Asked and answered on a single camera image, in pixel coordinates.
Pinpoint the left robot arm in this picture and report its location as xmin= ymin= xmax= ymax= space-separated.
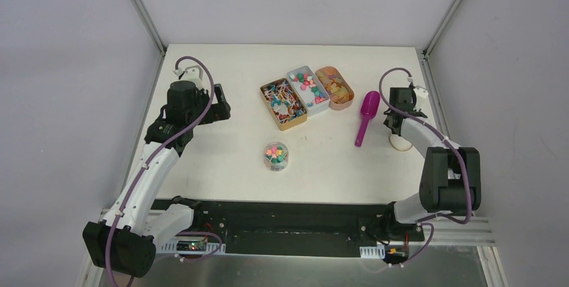
xmin=82 ymin=80 xmax=231 ymax=278

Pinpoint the left white cable duct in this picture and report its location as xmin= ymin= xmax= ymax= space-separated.
xmin=156 ymin=237 xmax=226 ymax=255

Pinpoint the right white cable duct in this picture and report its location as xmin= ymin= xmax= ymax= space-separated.
xmin=359 ymin=245 xmax=385 ymax=260

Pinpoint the white tin of candies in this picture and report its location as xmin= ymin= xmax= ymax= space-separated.
xmin=286 ymin=66 xmax=330 ymax=117

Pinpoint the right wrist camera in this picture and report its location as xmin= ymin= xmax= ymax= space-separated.
xmin=407 ymin=76 xmax=429 ymax=100

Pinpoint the gold ring lid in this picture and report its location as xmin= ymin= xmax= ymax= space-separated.
xmin=389 ymin=134 xmax=413 ymax=152

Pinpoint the magenta plastic scoop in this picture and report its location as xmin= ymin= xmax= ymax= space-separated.
xmin=354 ymin=91 xmax=381 ymax=148

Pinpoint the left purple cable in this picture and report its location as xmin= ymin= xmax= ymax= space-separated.
xmin=105 ymin=56 xmax=223 ymax=287

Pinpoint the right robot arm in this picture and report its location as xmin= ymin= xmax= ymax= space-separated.
xmin=380 ymin=86 xmax=482 ymax=240

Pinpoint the white cable duct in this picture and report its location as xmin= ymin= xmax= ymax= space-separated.
xmin=359 ymin=245 xmax=385 ymax=260
xmin=156 ymin=237 xmax=226 ymax=255

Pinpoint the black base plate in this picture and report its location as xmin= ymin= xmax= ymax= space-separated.
xmin=162 ymin=196 xmax=439 ymax=260

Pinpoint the gold tin of lollipops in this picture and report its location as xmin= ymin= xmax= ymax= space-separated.
xmin=260 ymin=78 xmax=308 ymax=131

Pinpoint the pink tin of gummies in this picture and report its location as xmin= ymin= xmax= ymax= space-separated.
xmin=315 ymin=66 xmax=354 ymax=111

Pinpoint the clear plastic cup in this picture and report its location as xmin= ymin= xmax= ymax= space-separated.
xmin=264 ymin=141 xmax=289 ymax=172

